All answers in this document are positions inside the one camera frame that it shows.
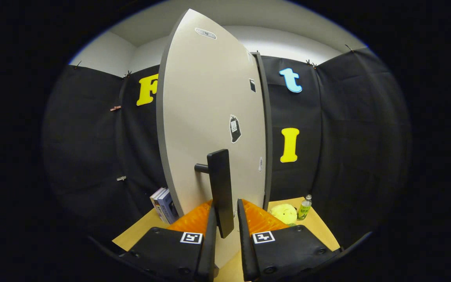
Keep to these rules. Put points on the green drink bottle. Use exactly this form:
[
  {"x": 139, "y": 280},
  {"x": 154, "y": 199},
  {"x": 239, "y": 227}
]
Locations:
[{"x": 303, "y": 210}]

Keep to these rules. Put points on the yellow plush toy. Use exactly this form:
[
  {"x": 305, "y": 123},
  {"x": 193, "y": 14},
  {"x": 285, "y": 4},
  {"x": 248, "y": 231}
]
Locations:
[{"x": 284, "y": 213}]

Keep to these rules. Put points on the row of black cloth clips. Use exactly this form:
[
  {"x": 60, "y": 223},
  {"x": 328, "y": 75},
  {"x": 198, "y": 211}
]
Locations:
[{"x": 127, "y": 74}]

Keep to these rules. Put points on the blue book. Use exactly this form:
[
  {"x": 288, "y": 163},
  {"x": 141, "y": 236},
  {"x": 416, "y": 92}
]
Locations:
[{"x": 168, "y": 207}]

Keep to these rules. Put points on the black backdrop cloth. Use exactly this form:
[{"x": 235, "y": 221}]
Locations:
[{"x": 84, "y": 137}]

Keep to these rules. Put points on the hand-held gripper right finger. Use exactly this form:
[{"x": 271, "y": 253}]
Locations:
[{"x": 244, "y": 250}]

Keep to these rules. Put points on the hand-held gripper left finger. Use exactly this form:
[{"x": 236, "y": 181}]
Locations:
[{"x": 209, "y": 250}]

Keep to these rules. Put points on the copper cloth clip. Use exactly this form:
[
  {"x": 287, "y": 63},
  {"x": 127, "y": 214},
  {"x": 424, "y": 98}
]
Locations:
[{"x": 115, "y": 108}]

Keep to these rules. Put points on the silver cloth clip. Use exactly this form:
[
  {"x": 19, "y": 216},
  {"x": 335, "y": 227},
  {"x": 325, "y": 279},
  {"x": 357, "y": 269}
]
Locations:
[{"x": 121, "y": 178}]

